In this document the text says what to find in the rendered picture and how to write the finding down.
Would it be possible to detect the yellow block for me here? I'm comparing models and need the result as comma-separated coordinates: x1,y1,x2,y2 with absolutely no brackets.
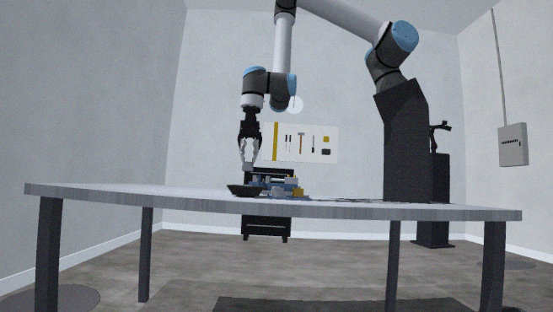
293,188,303,197

